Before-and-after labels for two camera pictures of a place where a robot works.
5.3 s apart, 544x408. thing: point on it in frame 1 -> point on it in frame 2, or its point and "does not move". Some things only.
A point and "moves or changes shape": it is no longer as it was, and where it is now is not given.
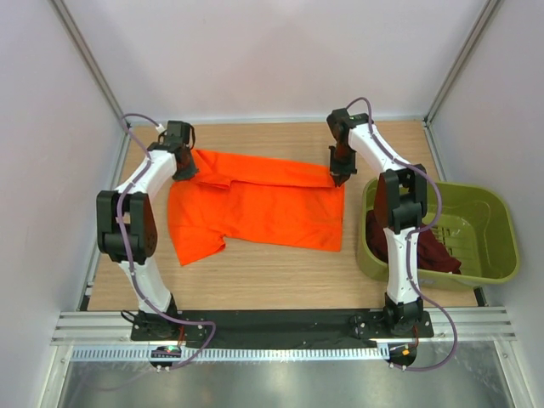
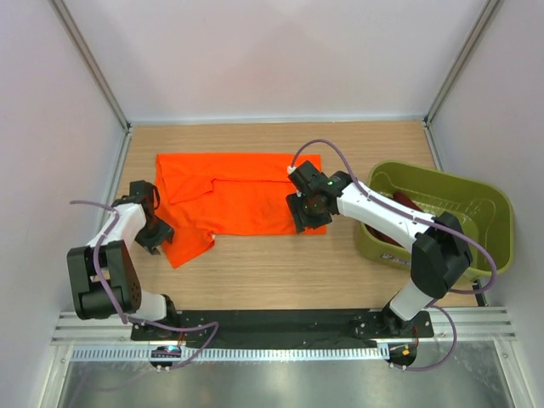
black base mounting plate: (280, 326) does not move
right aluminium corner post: (476, 30) does not move
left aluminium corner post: (94, 70) does not move
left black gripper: (185, 168) -> (155, 237)
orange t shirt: (252, 202) moves or changes shape
